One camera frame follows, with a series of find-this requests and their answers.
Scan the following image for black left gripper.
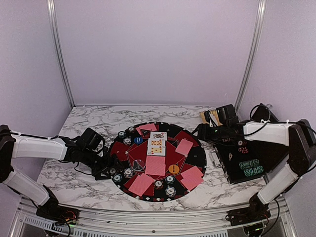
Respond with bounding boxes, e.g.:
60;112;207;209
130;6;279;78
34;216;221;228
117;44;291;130
80;149;124;181

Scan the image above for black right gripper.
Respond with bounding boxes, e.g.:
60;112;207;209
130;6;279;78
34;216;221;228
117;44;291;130
190;124;229;145

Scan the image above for green chips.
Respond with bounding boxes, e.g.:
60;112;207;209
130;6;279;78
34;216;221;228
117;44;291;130
113;173;122;183
118;131;126;139
165;175;175;185

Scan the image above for dealt red card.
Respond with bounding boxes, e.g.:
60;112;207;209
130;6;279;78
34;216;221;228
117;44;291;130
133;173;154;195
136;123;157;136
180;173;203;191
181;166;203;179
128;176;150;196

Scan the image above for blue small blind button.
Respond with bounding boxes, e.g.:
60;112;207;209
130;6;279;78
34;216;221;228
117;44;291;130
134;137;143;145

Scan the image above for five of hearts card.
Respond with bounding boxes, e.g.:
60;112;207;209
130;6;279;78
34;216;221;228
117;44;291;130
147;146;166;156

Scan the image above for face down community card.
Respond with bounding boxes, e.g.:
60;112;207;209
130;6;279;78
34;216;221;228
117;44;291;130
145;156;165;176

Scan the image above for triangular all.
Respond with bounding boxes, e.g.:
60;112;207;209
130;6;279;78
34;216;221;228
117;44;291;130
140;129;150;137

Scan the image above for red playing card deck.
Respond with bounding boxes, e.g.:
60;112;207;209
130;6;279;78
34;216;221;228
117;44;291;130
175;139;194;156

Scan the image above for face up white card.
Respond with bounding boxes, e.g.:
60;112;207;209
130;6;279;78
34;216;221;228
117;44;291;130
150;131;167;140

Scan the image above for ten of hearts card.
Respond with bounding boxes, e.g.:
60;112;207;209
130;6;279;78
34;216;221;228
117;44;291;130
148;138;165;147

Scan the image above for orange big blind button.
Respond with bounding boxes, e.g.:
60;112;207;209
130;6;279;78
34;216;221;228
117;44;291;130
168;164;180;174

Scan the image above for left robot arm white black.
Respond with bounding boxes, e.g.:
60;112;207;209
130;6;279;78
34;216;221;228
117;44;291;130
0;124;123;220

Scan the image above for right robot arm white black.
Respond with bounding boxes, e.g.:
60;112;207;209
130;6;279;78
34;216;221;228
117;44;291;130
194;119;316;221

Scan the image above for red dice in case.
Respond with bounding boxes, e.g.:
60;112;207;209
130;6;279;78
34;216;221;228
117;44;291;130
238;147;249;154

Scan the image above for yellow woven bamboo mat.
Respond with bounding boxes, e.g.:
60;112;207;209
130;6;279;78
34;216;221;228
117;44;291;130
199;110;219;126

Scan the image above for black poker set case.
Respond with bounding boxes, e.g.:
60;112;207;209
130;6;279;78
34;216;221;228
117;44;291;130
209;103;294;185

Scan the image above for teal chip row upper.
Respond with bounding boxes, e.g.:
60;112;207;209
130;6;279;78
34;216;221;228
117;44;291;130
239;159;260;170

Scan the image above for teal chip row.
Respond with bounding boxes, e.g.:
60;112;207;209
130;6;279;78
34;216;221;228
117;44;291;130
239;159;260;170
243;165;264;177

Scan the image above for teal chip row lower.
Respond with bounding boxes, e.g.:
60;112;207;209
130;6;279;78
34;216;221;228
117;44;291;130
243;165;264;177

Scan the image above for round red black poker mat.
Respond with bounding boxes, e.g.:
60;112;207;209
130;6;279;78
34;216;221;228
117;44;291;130
109;122;207;202

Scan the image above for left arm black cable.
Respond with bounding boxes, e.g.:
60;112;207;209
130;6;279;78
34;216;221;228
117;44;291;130
74;137;106;176

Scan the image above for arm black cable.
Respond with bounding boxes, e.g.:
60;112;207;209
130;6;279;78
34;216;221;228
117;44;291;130
248;103;316;173
74;137;106;176

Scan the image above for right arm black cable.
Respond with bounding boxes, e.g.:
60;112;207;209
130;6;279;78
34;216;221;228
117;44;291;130
248;103;316;173

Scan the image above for front aluminium rail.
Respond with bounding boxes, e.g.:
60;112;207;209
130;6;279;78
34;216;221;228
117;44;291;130
9;197;297;237

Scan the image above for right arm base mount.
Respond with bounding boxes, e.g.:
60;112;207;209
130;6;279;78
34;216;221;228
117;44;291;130
225;207;271;226

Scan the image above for right aluminium frame post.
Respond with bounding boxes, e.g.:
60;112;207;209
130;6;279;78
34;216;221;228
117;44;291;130
235;0;267;111

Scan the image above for aluminium frame post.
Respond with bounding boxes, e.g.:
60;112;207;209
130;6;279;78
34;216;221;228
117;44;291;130
235;0;267;111
47;0;76;108

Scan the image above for left aluminium frame post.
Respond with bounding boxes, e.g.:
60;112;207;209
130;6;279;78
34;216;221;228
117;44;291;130
47;0;76;108

